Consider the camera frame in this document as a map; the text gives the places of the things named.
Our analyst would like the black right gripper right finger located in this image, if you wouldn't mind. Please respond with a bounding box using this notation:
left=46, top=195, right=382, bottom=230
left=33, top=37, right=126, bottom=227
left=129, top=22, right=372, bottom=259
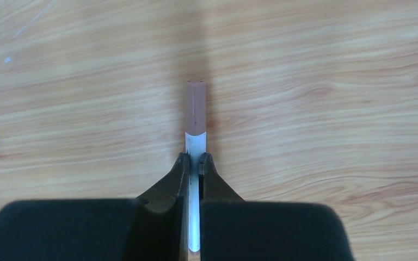
left=199, top=153, right=354, bottom=260

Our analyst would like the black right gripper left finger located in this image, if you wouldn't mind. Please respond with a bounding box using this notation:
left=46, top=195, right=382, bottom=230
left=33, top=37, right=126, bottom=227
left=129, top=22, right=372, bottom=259
left=0, top=153, right=189, bottom=260

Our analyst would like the white marker brown cap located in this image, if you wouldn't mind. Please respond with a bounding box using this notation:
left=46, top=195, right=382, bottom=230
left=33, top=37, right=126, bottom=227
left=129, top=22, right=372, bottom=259
left=185, top=80, right=207, bottom=253

